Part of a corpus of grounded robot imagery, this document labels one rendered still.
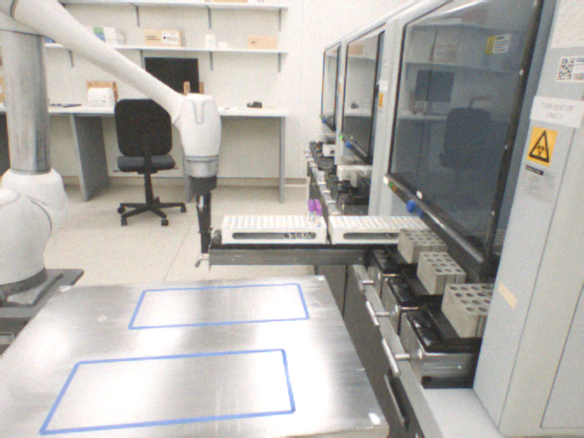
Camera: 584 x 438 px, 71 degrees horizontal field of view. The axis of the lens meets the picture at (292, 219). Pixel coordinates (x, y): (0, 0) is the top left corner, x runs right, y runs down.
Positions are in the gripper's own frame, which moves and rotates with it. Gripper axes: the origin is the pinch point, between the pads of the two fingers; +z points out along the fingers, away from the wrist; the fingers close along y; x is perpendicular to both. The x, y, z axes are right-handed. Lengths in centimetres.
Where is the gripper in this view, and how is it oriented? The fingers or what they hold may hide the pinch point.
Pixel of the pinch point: (206, 242)
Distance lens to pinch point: 123.5
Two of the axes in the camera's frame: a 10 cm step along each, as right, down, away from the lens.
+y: -0.5, -3.4, 9.4
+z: -0.3, 9.4, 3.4
